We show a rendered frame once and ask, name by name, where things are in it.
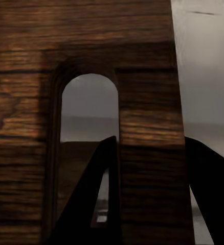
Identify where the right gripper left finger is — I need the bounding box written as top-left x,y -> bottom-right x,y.
46,136 -> 123,245

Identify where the cutting board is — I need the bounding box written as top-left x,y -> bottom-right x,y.
0,0 -> 195,245

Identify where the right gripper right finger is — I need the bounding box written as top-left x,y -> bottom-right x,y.
185,137 -> 224,245

